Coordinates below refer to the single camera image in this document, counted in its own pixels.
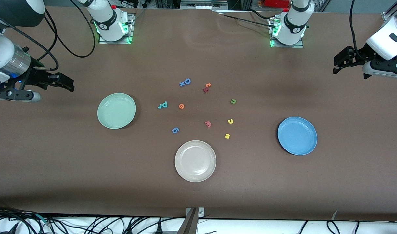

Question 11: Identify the blue plate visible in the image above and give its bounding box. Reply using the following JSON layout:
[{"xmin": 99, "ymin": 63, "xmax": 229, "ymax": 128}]
[{"xmin": 277, "ymin": 117, "xmax": 318, "ymax": 156}]

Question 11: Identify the teal tipped floor cable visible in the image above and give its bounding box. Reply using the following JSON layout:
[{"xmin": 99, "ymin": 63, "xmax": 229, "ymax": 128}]
[{"xmin": 34, "ymin": 214, "xmax": 53, "ymax": 227}]

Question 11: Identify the brown table cover sheet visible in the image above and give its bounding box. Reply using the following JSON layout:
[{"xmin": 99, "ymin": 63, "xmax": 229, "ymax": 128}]
[{"xmin": 0, "ymin": 6, "xmax": 397, "ymax": 222}]

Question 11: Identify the green plate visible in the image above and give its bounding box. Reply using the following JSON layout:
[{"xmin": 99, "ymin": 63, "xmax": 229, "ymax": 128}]
[{"xmin": 97, "ymin": 93, "xmax": 137, "ymax": 130}]

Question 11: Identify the red box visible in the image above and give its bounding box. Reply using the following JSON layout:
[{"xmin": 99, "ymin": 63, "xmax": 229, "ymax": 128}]
[{"xmin": 263, "ymin": 0, "xmax": 291, "ymax": 8}]

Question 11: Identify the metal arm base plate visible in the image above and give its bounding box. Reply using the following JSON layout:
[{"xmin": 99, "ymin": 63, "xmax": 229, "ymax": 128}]
[
  {"xmin": 98, "ymin": 13, "xmax": 134, "ymax": 44},
  {"xmin": 268, "ymin": 16, "xmax": 304, "ymax": 48}
]

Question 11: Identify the black cable connector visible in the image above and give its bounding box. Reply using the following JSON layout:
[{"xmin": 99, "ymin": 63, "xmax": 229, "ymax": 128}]
[{"xmin": 0, "ymin": 222, "xmax": 19, "ymax": 234}]

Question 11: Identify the metal table bracket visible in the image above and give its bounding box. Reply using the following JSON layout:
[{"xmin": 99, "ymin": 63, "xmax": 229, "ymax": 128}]
[{"xmin": 177, "ymin": 207, "xmax": 205, "ymax": 234}]

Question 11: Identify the beige plate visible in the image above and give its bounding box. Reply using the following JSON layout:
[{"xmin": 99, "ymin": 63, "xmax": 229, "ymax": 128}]
[{"xmin": 174, "ymin": 140, "xmax": 217, "ymax": 183}]

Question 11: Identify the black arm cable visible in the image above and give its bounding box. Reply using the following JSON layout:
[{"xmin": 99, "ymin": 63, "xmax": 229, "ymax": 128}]
[
  {"xmin": 5, "ymin": 0, "xmax": 96, "ymax": 72},
  {"xmin": 349, "ymin": 0, "xmax": 365, "ymax": 60}
]

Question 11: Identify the aluminium frame profile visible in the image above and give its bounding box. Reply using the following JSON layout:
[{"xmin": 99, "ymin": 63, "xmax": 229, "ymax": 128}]
[{"xmin": 382, "ymin": 0, "xmax": 397, "ymax": 21}]

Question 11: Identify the grey metal frame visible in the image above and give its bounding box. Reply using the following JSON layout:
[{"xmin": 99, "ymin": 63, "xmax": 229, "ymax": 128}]
[{"xmin": 180, "ymin": 0, "xmax": 229, "ymax": 10}]

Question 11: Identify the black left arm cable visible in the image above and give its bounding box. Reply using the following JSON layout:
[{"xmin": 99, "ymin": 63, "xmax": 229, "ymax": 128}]
[{"xmin": 349, "ymin": 0, "xmax": 365, "ymax": 60}]

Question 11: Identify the black base cable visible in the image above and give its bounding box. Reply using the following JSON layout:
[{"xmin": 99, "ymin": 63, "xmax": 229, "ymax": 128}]
[{"xmin": 218, "ymin": 9, "xmax": 278, "ymax": 30}]

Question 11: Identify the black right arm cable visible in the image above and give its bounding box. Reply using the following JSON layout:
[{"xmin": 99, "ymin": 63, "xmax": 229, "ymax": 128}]
[{"xmin": 5, "ymin": 0, "xmax": 96, "ymax": 72}]

